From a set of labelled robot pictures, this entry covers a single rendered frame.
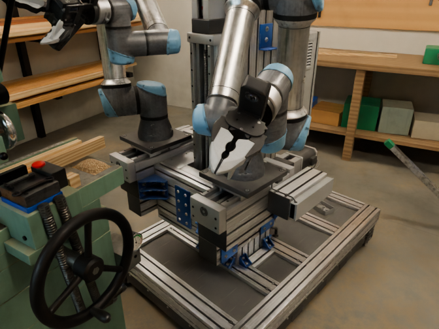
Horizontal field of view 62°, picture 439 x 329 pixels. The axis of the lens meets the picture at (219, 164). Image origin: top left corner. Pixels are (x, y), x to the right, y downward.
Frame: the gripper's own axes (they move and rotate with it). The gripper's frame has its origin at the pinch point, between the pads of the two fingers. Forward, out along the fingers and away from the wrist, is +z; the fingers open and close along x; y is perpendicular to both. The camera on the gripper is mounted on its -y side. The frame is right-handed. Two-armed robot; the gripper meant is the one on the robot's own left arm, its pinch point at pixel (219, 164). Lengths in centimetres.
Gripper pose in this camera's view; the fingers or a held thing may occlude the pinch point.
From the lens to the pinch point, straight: 56.0
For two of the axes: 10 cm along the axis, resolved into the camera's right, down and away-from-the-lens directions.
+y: -2.4, 6.7, 7.1
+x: -8.9, -4.4, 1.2
